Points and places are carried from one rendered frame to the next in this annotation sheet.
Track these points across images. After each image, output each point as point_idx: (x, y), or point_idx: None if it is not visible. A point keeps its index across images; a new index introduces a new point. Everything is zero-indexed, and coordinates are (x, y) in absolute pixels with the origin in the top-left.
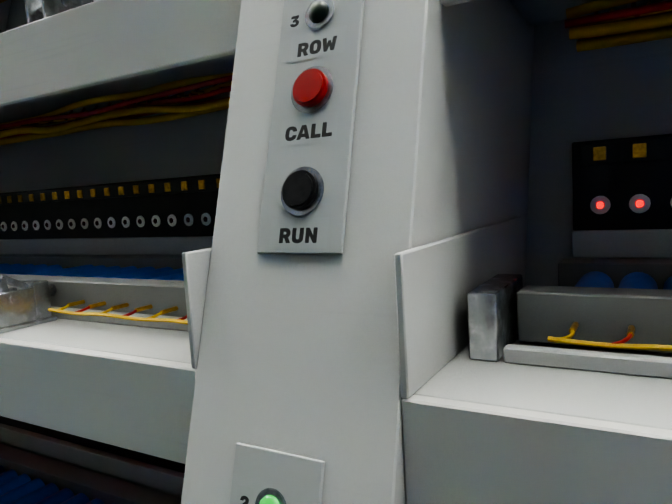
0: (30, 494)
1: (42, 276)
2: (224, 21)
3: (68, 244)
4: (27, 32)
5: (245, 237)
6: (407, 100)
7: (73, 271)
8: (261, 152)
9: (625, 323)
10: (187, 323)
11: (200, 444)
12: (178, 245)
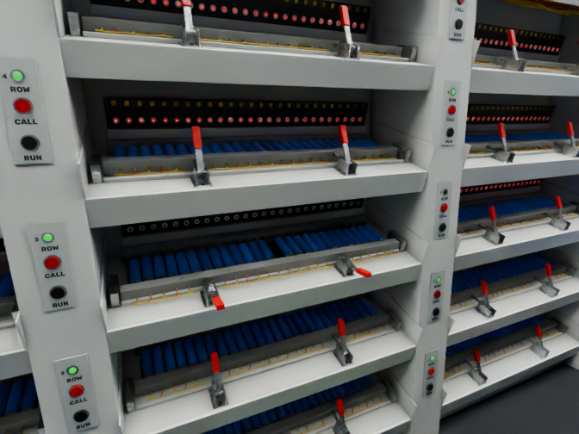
0: (274, 324)
1: (322, 251)
2: (418, 185)
3: (236, 226)
4: (353, 180)
5: (431, 237)
6: (457, 209)
7: (295, 243)
8: (433, 220)
9: None
10: (396, 253)
11: (424, 275)
12: (301, 219)
